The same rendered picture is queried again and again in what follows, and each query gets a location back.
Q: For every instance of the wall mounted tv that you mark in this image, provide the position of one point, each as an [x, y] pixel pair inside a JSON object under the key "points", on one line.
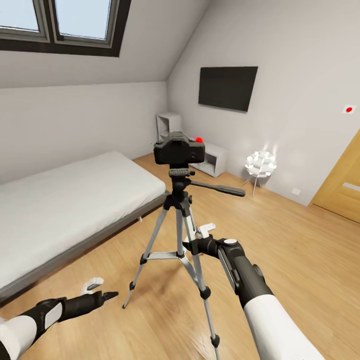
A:
{"points": [[228, 87]]}

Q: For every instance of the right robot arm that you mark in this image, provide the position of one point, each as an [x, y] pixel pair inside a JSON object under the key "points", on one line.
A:
{"points": [[275, 334]]}

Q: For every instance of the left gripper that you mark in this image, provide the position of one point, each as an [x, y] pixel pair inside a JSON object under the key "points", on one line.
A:
{"points": [[89, 302]]}

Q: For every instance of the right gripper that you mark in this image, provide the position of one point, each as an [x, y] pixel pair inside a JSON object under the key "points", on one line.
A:
{"points": [[198, 246]]}

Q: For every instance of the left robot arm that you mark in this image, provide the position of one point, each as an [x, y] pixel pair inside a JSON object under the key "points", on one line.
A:
{"points": [[18, 334]]}

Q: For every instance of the bookcase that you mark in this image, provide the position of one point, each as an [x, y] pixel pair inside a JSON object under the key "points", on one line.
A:
{"points": [[169, 122]]}

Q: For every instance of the camera tripod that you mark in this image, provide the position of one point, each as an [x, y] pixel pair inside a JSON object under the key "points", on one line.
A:
{"points": [[182, 202]]}

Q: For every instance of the digital camera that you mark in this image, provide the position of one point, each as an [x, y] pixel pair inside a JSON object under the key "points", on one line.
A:
{"points": [[177, 148]]}

